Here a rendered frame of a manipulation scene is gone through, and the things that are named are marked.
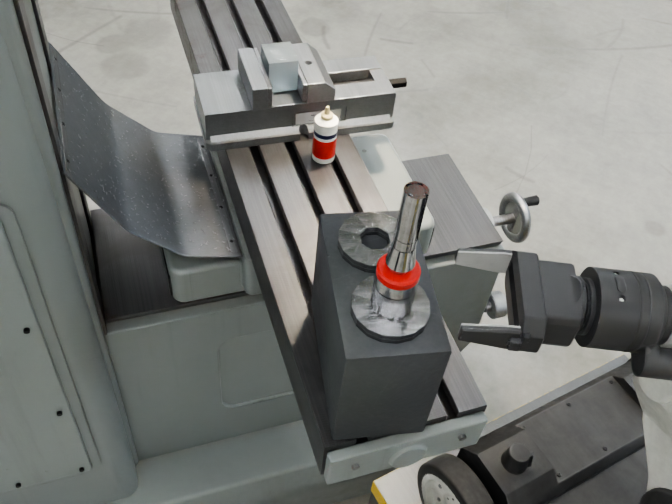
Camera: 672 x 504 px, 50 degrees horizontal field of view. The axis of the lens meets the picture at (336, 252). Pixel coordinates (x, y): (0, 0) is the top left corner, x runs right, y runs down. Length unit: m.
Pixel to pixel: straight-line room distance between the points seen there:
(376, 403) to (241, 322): 0.55
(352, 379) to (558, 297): 0.24
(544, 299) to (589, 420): 0.68
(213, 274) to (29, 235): 0.34
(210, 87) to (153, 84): 1.71
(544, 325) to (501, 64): 2.63
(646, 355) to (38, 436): 1.04
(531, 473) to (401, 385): 0.52
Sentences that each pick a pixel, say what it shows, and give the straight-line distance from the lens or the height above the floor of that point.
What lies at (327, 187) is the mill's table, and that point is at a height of 0.91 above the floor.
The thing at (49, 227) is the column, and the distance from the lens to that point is 1.06.
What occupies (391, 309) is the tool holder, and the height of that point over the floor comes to 1.13.
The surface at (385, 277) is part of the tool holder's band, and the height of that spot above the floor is 1.17.
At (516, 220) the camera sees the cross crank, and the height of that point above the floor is 0.62.
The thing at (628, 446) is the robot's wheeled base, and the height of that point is 0.59.
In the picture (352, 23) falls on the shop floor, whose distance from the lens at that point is 3.44.
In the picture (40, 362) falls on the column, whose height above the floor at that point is 0.73.
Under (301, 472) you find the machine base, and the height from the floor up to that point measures 0.18.
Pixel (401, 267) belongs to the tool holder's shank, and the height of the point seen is 1.19.
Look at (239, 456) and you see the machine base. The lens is 1.72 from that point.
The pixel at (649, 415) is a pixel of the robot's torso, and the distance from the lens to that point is 1.20.
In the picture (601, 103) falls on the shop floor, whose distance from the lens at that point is 3.28.
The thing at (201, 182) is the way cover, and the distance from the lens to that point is 1.32.
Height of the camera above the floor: 1.74
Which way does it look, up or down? 48 degrees down
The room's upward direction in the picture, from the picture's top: 7 degrees clockwise
